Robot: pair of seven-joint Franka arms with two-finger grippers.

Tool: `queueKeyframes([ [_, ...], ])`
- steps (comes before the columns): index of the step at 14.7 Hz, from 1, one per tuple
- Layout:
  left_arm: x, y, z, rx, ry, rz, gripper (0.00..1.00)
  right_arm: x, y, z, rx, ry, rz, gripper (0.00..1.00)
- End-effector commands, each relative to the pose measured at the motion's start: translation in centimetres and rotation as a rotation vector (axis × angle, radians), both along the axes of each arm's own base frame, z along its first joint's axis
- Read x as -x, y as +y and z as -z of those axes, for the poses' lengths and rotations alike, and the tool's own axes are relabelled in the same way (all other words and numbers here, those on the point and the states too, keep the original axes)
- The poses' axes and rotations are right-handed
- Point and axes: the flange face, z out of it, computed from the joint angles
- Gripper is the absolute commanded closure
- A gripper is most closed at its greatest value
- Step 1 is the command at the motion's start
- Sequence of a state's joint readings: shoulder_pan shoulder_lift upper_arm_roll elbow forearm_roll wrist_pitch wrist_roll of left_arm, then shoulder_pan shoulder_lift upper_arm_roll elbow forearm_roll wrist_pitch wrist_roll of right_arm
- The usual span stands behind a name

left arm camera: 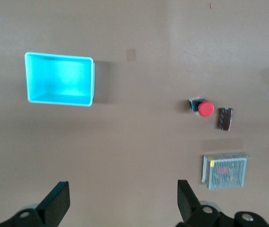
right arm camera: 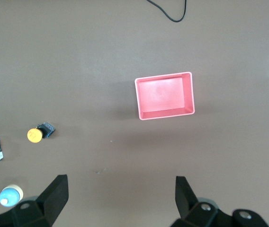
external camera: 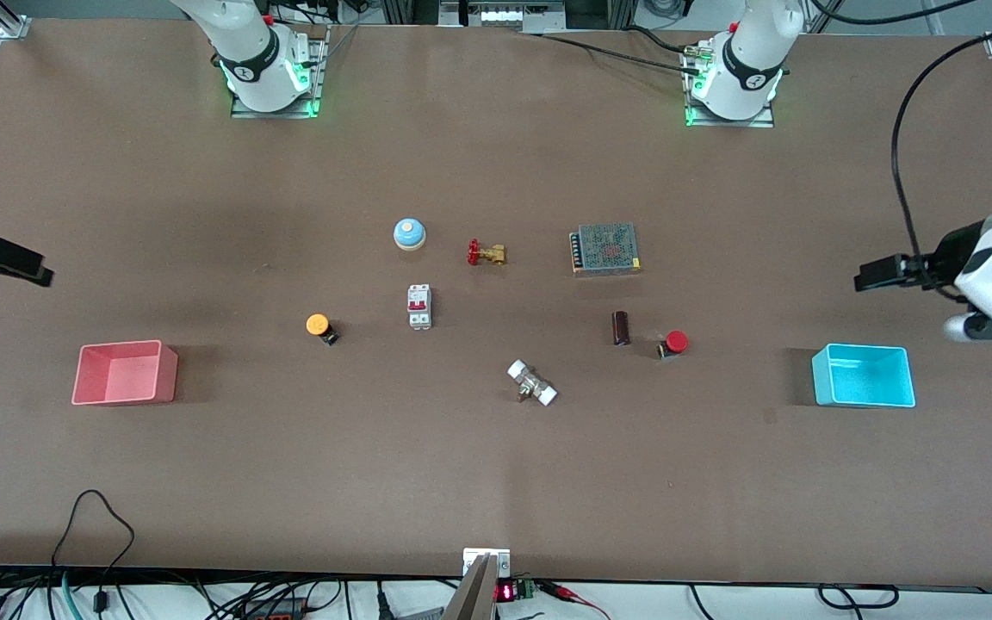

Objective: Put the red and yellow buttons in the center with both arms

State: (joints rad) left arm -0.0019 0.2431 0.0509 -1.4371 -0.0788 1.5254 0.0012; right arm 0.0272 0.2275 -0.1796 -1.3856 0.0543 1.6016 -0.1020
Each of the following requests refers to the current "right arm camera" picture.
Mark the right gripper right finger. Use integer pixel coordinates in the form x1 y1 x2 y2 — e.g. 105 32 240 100
171 175 221 227

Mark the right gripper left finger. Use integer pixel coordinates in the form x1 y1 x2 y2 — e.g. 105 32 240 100
0 175 69 227

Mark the yellow push button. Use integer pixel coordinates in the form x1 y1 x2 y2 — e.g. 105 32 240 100
27 122 55 143

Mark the blue call bell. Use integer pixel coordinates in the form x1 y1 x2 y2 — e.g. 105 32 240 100
0 184 24 208

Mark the pink plastic bin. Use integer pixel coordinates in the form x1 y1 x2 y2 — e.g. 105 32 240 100
134 71 196 121

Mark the black looped table cable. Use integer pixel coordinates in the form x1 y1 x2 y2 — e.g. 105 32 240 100
146 0 188 23

